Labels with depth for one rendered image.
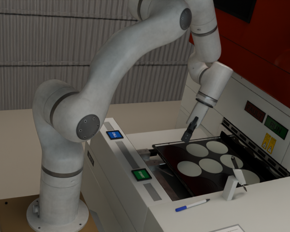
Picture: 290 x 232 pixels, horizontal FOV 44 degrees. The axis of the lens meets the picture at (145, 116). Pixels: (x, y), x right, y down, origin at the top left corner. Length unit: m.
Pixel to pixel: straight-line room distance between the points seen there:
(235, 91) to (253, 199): 0.57
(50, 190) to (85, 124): 0.26
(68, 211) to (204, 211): 0.42
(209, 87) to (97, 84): 0.56
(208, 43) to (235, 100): 0.53
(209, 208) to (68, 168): 0.48
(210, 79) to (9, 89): 2.38
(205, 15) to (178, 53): 2.70
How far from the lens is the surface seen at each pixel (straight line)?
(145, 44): 1.01
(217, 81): 1.38
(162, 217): 1.14
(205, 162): 1.54
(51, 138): 1.04
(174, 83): 4.00
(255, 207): 1.30
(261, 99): 1.59
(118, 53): 0.98
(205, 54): 1.27
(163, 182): 1.41
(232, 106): 1.73
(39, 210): 1.16
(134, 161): 1.35
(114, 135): 1.47
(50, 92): 0.99
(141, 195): 1.20
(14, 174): 2.78
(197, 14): 1.17
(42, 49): 3.36
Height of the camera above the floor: 1.74
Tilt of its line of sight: 28 degrees down
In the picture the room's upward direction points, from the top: 11 degrees clockwise
